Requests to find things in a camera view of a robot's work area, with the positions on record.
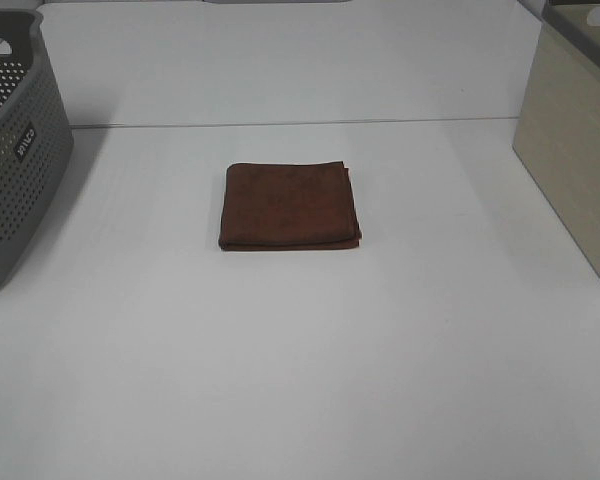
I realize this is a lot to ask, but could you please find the beige plastic storage bin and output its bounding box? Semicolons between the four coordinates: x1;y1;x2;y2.
513;1;600;278

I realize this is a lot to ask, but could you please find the brown towel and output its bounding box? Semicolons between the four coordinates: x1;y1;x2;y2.
218;162;362;251

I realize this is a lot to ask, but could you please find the grey perforated plastic basket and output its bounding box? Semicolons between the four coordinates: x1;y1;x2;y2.
0;9;74;288

